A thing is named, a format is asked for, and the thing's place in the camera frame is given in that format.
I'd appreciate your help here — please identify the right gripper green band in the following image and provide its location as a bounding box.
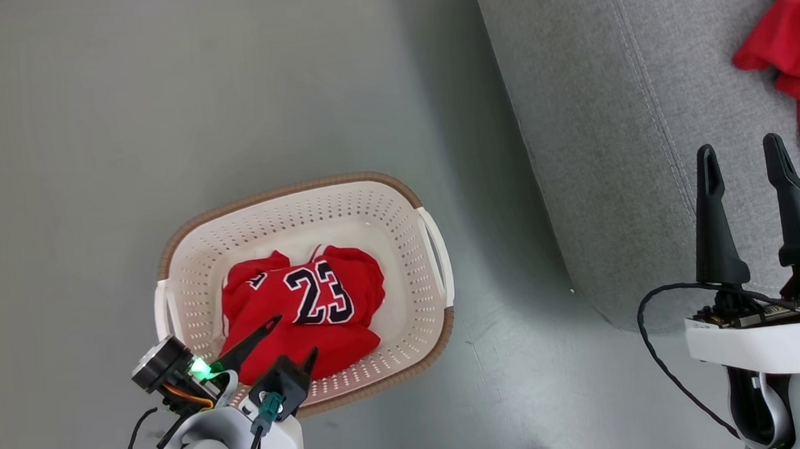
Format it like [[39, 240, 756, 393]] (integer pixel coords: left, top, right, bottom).
[[674, 132, 800, 381]]

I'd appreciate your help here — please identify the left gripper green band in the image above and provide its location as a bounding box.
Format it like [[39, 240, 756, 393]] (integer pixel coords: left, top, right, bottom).
[[129, 313, 323, 428]]

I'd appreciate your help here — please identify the red jersey number 23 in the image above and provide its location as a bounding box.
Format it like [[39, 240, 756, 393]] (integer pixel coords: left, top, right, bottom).
[[213, 241, 392, 389]]

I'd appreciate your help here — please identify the cream perforated laundry basket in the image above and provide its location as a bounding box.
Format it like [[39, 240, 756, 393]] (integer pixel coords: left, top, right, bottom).
[[148, 167, 462, 426]]

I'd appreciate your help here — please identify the teal plug cable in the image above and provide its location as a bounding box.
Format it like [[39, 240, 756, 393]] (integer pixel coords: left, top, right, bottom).
[[239, 390, 289, 449]]

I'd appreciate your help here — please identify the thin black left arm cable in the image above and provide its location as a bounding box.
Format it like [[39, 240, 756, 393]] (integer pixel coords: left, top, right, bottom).
[[111, 406, 161, 449]]

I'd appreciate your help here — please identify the grey fabric sofa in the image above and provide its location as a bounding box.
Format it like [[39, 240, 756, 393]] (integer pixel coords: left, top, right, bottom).
[[470, 0, 800, 344]]

